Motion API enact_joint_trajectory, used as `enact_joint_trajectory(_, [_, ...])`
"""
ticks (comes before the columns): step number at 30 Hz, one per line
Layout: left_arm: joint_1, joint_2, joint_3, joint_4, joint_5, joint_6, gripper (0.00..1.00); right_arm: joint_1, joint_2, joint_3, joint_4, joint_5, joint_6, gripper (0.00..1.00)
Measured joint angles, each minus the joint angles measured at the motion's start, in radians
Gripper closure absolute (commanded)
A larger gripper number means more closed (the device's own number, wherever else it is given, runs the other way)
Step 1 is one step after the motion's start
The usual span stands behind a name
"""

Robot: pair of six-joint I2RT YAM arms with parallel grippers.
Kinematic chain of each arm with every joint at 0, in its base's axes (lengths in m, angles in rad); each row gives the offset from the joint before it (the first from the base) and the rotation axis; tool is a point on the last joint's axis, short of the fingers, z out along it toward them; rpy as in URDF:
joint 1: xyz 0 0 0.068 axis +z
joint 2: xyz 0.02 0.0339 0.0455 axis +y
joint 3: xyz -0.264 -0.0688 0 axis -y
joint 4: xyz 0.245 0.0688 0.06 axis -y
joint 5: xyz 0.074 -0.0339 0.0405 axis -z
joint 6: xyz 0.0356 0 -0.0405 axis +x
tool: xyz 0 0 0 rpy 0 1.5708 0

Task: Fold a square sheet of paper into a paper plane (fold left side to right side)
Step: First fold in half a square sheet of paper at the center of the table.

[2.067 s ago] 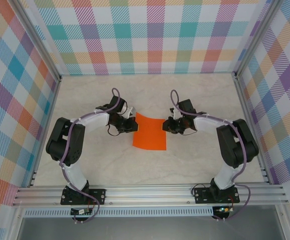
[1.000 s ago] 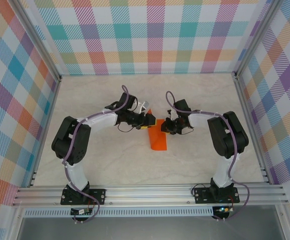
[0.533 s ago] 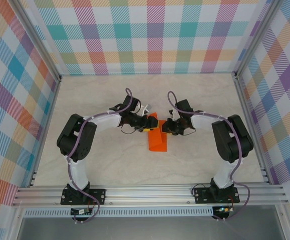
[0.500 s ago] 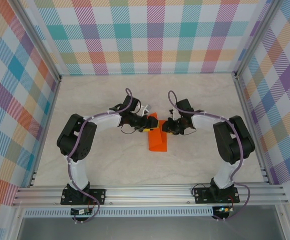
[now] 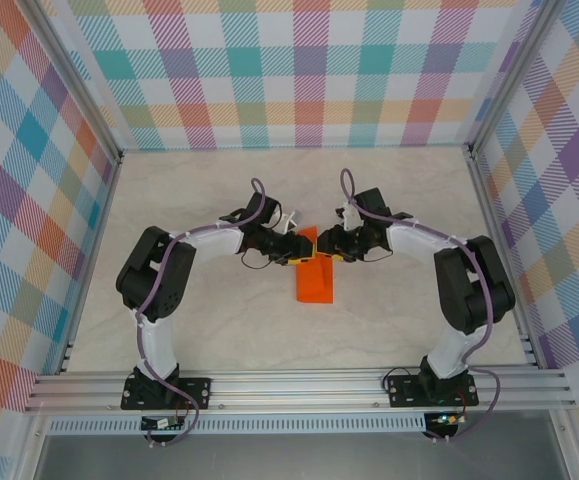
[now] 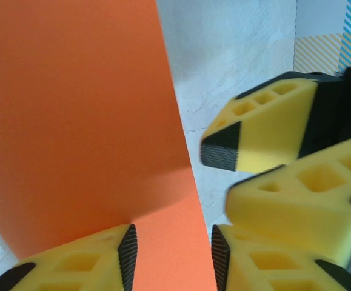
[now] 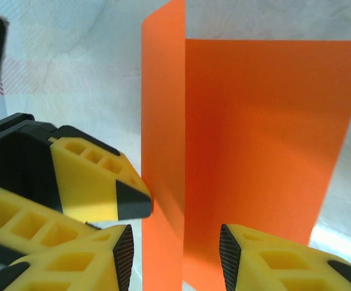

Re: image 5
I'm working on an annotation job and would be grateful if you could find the aluminium table side rail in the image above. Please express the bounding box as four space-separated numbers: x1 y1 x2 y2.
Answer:
58 152 125 376
466 147 540 369

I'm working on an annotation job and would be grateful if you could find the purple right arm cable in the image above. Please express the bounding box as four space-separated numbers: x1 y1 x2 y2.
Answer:
339 168 501 444

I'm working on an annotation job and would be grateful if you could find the thin black left gripper wire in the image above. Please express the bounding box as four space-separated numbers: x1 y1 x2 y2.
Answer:
240 248 273 272

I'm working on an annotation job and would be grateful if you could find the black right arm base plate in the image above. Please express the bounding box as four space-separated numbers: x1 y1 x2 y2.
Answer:
386 374 479 409

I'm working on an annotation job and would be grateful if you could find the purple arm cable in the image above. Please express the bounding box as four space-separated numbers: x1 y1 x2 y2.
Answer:
339 168 501 444
134 175 269 448

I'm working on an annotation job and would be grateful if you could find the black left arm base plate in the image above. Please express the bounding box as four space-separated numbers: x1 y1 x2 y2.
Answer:
121 375 213 412

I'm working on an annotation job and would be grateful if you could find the thin black gripper wire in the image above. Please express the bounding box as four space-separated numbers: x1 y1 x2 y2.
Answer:
366 243 396 264
240 248 273 272

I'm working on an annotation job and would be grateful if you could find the aluminium cross rail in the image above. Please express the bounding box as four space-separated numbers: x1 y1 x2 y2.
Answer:
23 368 578 414

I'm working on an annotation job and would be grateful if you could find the orange paper sheet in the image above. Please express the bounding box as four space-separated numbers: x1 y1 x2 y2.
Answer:
296 225 336 305

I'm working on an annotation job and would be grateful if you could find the aluminium frame post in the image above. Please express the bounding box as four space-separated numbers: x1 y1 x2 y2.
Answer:
466 0 568 156
21 0 125 164

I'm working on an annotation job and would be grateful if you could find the small black circuit board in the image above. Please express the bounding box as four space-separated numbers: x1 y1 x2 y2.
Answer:
141 417 185 431

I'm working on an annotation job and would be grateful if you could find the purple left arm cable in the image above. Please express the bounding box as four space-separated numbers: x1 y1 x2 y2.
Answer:
134 175 269 448

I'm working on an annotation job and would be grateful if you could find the thin black right gripper wire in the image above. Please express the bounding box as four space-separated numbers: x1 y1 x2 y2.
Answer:
366 243 396 264

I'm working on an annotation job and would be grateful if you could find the slotted grey cable duct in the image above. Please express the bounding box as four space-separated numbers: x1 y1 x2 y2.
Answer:
47 417 428 435

